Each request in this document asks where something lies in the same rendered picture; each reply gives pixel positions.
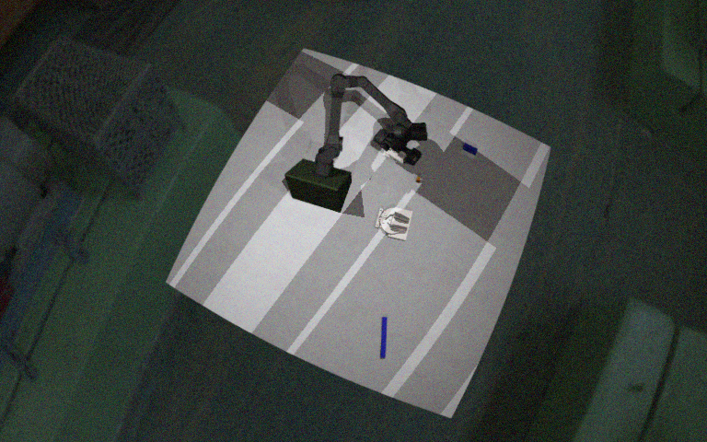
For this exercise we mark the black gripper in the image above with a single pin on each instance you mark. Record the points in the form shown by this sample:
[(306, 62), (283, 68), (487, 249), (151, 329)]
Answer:
[(385, 141)]

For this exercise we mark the blue rectangular bar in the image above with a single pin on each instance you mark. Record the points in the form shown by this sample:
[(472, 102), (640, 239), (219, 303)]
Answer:
[(383, 337)]

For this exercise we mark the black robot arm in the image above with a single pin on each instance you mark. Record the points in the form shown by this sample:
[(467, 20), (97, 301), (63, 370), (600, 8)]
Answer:
[(323, 165)]

